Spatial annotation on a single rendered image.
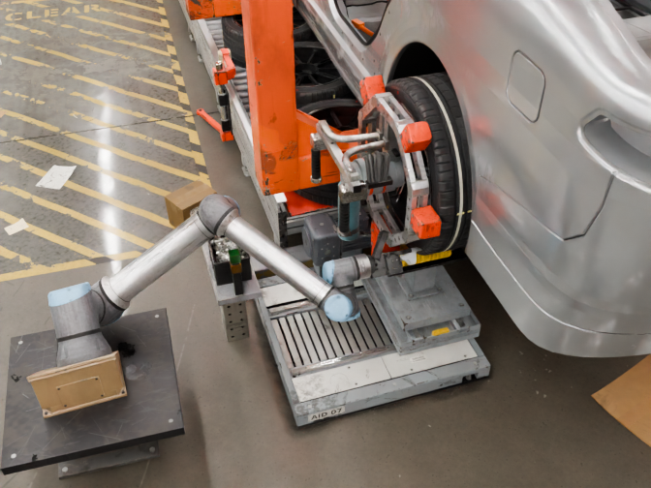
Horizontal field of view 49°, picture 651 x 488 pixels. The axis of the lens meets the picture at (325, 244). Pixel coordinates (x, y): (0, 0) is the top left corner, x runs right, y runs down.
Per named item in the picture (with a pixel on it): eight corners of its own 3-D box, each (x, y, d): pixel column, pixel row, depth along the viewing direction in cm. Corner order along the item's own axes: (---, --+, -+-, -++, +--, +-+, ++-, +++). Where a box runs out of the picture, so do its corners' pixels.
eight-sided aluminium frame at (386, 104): (420, 271, 266) (434, 146, 231) (404, 275, 265) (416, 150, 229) (370, 188, 305) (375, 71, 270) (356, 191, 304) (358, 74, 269)
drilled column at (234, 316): (249, 336, 319) (241, 266, 292) (227, 342, 317) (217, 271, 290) (244, 320, 327) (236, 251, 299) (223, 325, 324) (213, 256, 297)
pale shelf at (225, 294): (262, 296, 279) (261, 291, 277) (218, 306, 275) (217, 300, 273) (237, 229, 310) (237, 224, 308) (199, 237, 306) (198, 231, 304)
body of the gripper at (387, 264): (398, 272, 268) (368, 279, 265) (393, 250, 269) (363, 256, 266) (405, 270, 261) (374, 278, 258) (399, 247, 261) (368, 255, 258)
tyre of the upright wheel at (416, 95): (465, 271, 290) (525, 188, 231) (411, 283, 285) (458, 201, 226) (412, 137, 316) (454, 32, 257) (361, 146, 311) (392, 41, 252)
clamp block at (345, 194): (367, 199, 246) (368, 187, 243) (342, 204, 244) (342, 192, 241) (362, 191, 250) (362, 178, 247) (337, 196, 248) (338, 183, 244)
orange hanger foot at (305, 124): (410, 169, 326) (416, 102, 304) (298, 191, 314) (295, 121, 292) (396, 150, 338) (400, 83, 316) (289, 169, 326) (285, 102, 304)
